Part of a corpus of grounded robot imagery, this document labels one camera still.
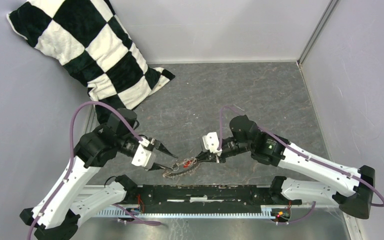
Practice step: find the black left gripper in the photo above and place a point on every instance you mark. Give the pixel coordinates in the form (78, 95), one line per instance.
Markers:
(160, 146)

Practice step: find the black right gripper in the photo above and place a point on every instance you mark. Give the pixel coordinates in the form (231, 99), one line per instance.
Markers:
(204, 156)

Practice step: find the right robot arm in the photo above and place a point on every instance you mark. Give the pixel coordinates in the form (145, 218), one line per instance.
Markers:
(349, 188)

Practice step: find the red plastic tag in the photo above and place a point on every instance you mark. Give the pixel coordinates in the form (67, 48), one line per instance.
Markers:
(188, 163)

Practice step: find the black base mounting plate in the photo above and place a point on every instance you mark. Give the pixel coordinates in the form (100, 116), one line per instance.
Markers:
(197, 207)

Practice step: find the black white checkered pillow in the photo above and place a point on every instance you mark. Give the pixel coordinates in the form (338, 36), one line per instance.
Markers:
(89, 41)

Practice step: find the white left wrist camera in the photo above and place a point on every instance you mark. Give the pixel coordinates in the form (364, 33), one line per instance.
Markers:
(142, 154)

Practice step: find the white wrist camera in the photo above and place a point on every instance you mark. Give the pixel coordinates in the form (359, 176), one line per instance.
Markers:
(210, 143)
(142, 154)

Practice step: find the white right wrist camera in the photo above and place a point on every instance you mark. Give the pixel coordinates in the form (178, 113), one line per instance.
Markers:
(210, 143)

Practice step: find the aluminium rail frame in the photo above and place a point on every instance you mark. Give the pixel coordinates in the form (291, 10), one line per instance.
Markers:
(290, 190)

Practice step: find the white toothed cable duct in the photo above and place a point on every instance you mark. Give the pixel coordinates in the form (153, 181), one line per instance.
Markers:
(114, 212)

